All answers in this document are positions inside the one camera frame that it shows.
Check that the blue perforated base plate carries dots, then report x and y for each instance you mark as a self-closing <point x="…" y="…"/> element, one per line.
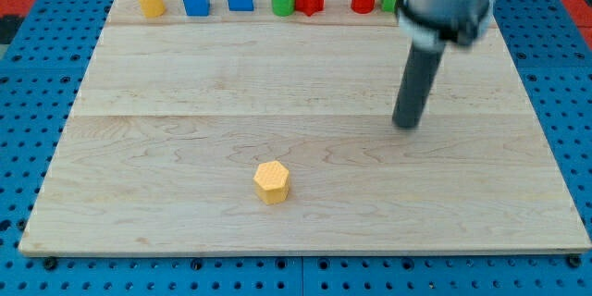
<point x="41" y="72"/>

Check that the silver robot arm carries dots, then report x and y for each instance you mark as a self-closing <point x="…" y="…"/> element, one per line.
<point x="433" y="23"/>

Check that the yellow heart block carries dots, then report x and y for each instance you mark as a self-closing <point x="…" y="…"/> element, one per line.
<point x="152" y="8"/>

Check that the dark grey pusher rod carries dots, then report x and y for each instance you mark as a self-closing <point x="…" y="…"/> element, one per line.
<point x="418" y="76"/>

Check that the yellow hexagon block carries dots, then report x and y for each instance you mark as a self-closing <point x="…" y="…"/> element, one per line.
<point x="272" y="182"/>

